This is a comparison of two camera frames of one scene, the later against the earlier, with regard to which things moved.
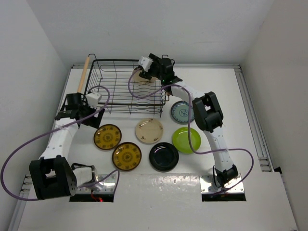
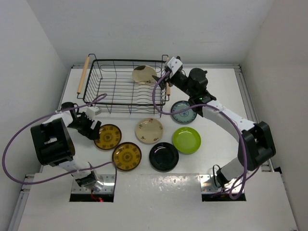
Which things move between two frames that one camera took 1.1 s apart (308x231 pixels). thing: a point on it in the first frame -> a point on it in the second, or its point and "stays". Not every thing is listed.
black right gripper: x=157 y=62 -> x=171 y=78
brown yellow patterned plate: x=108 y=136 stays
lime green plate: x=181 y=141 stays
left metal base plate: x=108 y=186 stays
